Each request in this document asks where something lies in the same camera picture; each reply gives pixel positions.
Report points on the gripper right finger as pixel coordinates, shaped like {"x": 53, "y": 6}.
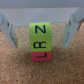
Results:
{"x": 72, "y": 29}

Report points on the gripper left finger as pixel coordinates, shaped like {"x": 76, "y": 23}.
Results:
{"x": 7, "y": 29}

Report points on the yellow block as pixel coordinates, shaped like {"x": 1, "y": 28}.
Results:
{"x": 40, "y": 37}

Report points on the pink block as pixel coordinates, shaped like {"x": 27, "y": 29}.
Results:
{"x": 40, "y": 57}

